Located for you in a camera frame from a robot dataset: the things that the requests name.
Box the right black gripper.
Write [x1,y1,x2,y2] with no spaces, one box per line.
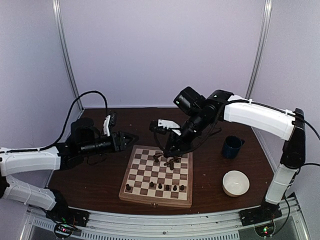
[164,109,213,158]

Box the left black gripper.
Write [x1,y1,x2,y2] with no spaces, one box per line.
[79,130,139,158]

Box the wooden chess board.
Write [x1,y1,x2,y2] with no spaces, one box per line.
[118,145,193,208]

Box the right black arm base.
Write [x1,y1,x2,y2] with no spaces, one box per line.
[239,200,283,238]

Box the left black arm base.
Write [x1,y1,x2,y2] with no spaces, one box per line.
[44,189,90,231]

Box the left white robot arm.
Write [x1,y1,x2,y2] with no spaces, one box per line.
[0,116,139,222]

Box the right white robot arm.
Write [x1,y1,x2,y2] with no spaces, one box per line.
[156,86,306,221]

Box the pile of dark chess pieces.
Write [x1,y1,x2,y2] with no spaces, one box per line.
[164,156,181,171]

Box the dark blue mug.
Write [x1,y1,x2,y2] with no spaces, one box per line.
[221,135,245,159]

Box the white bowl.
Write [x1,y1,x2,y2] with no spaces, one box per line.
[222,170,250,198]

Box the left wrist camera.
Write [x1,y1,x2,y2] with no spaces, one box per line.
[103,112,118,137]

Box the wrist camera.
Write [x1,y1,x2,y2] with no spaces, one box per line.
[149,119,181,136]
[103,112,118,137]

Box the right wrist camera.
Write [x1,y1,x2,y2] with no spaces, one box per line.
[149,119,181,136]

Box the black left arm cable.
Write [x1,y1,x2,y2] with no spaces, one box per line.
[37,91,110,152]

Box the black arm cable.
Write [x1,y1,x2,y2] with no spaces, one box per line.
[297,117,320,167]
[37,91,110,152]

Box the right aluminium frame post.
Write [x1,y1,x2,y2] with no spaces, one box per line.
[245,0,273,99]

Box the aluminium frame post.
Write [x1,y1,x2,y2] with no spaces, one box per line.
[245,0,273,99]
[52,0,80,99]

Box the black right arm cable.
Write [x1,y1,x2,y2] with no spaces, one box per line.
[297,117,320,167]

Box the front aluminium rail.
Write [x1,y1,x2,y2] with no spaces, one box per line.
[18,199,311,240]

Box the left aluminium frame post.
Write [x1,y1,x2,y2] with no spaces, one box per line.
[52,0,80,99]

